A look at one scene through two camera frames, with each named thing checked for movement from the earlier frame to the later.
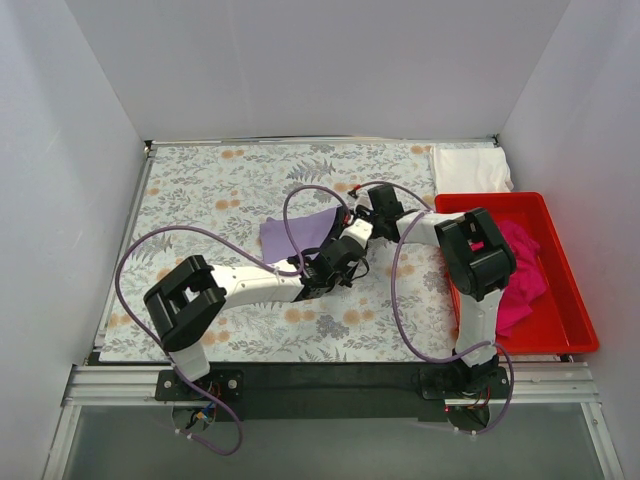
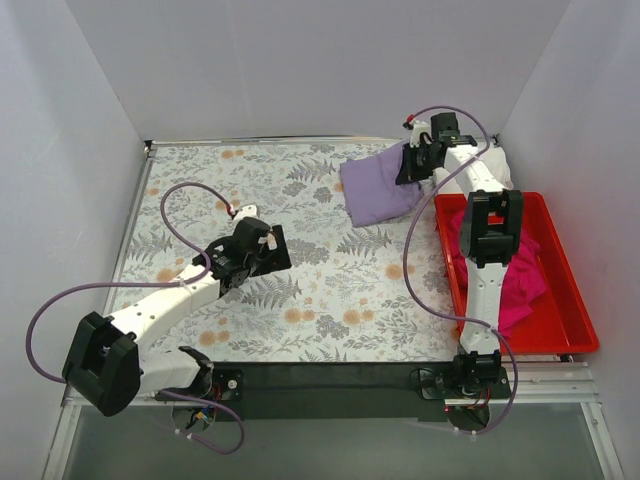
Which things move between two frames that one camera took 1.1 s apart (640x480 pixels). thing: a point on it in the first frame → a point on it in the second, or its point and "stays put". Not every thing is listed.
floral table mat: (207, 200) stays put
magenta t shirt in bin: (527, 284) stays put
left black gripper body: (341, 226) → (277, 248)
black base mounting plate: (332, 391) stays put
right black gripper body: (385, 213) → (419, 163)
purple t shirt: (310, 231) → (370, 185)
